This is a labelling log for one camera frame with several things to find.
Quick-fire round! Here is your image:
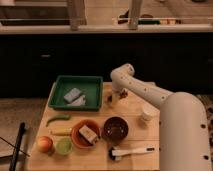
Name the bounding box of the tan sponge block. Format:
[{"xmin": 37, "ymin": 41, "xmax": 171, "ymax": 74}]
[{"xmin": 79, "ymin": 125, "xmax": 99, "ymax": 144}]

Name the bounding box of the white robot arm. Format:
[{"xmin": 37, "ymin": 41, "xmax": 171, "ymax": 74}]
[{"xmin": 110, "ymin": 63, "xmax": 213, "ymax": 171}]

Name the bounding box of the red yellow apple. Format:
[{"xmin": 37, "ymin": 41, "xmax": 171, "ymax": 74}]
[{"xmin": 36, "ymin": 136, "xmax": 53, "ymax": 153}]

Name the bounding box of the white folded cloth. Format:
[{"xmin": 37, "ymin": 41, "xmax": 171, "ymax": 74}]
[{"xmin": 70, "ymin": 95, "xmax": 86, "ymax": 106}]

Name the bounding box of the white dish brush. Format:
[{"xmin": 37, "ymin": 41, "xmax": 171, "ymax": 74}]
[{"xmin": 108, "ymin": 147, "xmax": 155, "ymax": 161}]

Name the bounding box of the green plastic tray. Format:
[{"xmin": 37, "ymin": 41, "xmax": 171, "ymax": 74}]
[{"xmin": 48, "ymin": 75, "xmax": 103, "ymax": 111}]

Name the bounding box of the small green cup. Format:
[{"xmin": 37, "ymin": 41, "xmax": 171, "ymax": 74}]
[{"xmin": 55, "ymin": 137, "xmax": 72, "ymax": 155}]

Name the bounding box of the white paper cup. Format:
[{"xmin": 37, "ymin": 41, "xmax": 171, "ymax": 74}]
[{"xmin": 141, "ymin": 104, "xmax": 159, "ymax": 121}]

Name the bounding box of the orange bowl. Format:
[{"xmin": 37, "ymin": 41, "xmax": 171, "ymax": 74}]
[{"xmin": 71, "ymin": 119, "xmax": 100, "ymax": 149}]

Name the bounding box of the yellow corn cob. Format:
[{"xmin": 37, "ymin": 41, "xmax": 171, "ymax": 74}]
[{"xmin": 50, "ymin": 128, "xmax": 72, "ymax": 136}]

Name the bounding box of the grey sponge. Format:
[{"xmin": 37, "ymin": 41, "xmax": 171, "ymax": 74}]
[{"xmin": 64, "ymin": 88, "xmax": 82, "ymax": 103}]

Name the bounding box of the black rod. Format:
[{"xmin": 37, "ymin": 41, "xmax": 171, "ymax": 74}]
[{"xmin": 9, "ymin": 122, "xmax": 25, "ymax": 171}]

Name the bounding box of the wooden post right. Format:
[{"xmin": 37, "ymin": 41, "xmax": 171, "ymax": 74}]
[{"xmin": 128, "ymin": 0, "xmax": 143, "ymax": 30}]

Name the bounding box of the purple bowl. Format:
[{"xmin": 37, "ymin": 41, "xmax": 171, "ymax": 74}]
[{"xmin": 102, "ymin": 117, "xmax": 129, "ymax": 143}]

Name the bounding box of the wooden post left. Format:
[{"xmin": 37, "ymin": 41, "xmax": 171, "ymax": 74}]
[{"xmin": 67, "ymin": 0, "xmax": 87, "ymax": 31}]

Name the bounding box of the wooden post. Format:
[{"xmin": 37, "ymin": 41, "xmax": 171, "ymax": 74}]
[
  {"xmin": 67, "ymin": 0, "xmax": 87, "ymax": 31},
  {"xmin": 128, "ymin": 0, "xmax": 143, "ymax": 30}
]

